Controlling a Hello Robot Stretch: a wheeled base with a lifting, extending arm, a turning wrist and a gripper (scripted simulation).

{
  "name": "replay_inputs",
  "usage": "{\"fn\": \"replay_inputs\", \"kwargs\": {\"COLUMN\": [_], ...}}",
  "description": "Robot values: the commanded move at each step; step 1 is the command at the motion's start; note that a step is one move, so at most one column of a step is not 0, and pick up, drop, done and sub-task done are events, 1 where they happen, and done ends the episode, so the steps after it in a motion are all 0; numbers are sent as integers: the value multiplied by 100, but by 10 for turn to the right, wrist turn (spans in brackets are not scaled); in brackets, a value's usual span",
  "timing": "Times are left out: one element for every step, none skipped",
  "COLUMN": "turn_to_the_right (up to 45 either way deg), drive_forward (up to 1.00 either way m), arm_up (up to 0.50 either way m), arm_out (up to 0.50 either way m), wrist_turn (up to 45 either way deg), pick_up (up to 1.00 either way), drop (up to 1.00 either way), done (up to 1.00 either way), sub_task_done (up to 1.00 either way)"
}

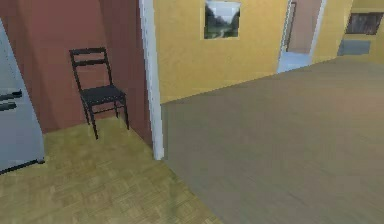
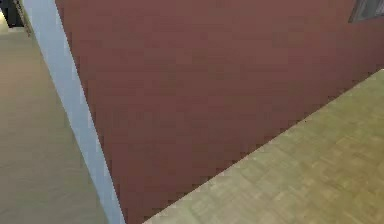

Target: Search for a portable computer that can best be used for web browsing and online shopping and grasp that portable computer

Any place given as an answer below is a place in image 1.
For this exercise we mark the black wooden chair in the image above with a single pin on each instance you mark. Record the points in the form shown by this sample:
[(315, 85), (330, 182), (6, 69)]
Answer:
[(100, 94)]

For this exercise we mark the framed landscape picture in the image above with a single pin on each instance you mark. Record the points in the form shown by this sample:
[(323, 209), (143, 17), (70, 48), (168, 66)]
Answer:
[(222, 20)]

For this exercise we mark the grey fridge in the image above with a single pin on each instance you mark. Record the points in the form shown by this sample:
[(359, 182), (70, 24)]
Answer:
[(15, 133)]

